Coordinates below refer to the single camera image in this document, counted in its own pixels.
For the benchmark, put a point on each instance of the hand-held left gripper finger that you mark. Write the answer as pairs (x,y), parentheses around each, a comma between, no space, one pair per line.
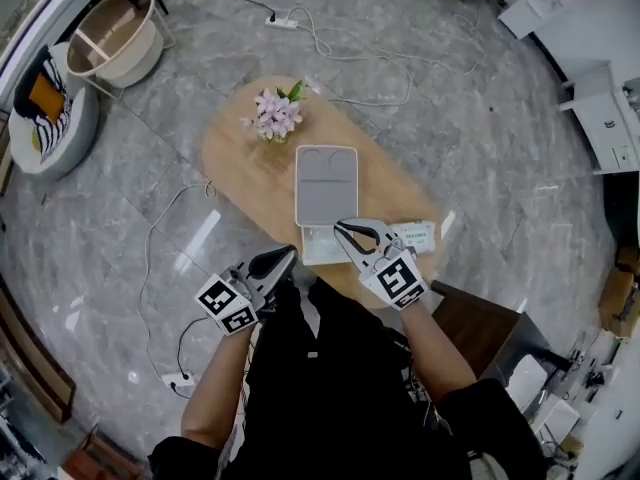
(282,270)
(265,258)

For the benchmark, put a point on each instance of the dark wooden side table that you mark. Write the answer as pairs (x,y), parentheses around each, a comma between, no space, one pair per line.
(480,328)

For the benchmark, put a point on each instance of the white wet wipes packet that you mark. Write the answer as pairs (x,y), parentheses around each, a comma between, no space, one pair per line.
(417,235)

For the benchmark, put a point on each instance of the white cabinet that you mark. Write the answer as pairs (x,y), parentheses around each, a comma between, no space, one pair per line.
(605,118)

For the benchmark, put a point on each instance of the white power strip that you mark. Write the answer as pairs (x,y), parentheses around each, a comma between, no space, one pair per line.
(282,21)
(175,380)

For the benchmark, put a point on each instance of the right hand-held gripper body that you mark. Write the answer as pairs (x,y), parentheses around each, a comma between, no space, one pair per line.
(397,280)

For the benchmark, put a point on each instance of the person's black clothing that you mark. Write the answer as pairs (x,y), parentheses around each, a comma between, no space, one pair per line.
(340,393)

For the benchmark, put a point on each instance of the person's right forearm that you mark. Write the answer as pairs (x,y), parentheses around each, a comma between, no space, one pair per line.
(435,348)

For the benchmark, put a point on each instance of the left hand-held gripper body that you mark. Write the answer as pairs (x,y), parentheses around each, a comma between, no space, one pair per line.
(225,303)

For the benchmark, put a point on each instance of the grey round pouf chair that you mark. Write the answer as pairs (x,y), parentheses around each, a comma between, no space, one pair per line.
(75,133)

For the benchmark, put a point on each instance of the person's left forearm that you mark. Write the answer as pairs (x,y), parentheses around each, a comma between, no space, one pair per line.
(215,388)

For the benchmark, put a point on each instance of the orange cushion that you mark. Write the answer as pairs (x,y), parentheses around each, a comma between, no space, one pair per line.
(46,99)

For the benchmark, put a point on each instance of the beige round side table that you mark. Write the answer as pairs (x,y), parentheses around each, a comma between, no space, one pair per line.
(120,43)

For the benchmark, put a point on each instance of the cardboard box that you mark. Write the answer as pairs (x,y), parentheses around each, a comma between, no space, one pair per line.
(620,293)

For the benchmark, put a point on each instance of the black white striped cushion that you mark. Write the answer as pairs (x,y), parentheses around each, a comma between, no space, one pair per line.
(50,138)

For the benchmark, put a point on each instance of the oval wooden coffee table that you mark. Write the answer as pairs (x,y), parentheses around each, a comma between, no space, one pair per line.
(250,183)

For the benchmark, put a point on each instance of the pink flower vase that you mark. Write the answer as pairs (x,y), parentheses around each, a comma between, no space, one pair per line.
(277,115)

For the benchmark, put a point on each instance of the white storage box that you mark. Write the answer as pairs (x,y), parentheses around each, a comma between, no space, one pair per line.
(325,188)

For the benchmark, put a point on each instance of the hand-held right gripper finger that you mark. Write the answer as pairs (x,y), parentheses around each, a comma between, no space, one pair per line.
(385,233)
(352,250)

